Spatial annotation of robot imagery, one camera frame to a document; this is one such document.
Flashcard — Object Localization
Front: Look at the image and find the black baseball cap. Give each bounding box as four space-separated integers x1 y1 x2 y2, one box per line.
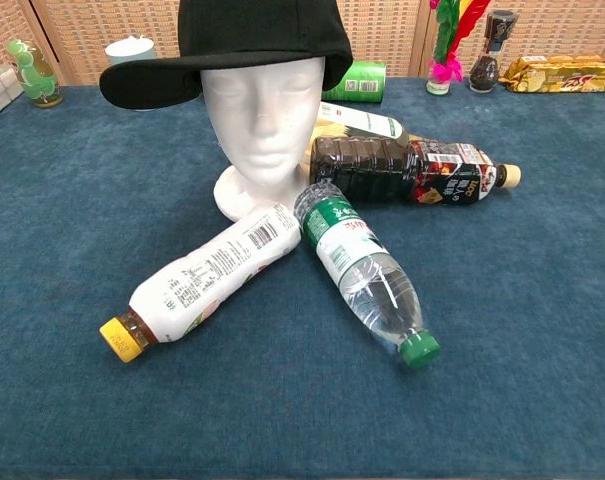
98 0 354 111

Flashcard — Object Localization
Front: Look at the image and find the white foam mannequin head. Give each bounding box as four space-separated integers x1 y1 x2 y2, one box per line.
200 55 328 222

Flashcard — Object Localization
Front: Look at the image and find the clear water bottle green cap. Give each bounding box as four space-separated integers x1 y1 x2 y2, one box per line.
293 182 442 370

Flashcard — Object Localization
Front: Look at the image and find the dark coffee bottle beige cap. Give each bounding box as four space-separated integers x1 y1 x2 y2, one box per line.
309 134 523 206

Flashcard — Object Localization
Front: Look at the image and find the white label bottle yellow cap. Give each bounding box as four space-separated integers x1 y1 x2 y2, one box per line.
99 202 302 364

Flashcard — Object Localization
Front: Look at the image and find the yellow tea bottle white label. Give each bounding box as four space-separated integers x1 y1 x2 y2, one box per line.
317 101 408 144

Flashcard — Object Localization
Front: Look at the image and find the green chips can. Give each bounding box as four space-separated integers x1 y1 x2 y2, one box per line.
321 59 387 105

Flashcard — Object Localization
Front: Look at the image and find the blue table cloth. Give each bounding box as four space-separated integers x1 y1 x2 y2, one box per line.
0 74 605 480

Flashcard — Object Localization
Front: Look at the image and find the colourful feather shuttlecock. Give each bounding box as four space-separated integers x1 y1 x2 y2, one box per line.
426 0 493 96

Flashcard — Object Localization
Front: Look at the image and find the dark pepper grinder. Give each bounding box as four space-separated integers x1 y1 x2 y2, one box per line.
468 9 519 95

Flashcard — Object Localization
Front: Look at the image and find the light blue plastic cup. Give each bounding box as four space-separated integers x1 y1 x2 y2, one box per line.
104 35 159 66

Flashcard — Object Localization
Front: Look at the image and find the bamboo folding screen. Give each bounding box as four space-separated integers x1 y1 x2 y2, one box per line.
0 0 605 87

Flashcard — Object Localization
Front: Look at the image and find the gold biscuit package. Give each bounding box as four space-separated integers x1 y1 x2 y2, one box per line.
498 54 605 95

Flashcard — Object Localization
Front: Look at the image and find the green dinosaur figurine bottle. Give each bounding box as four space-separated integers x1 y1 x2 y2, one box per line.
6 38 64 109

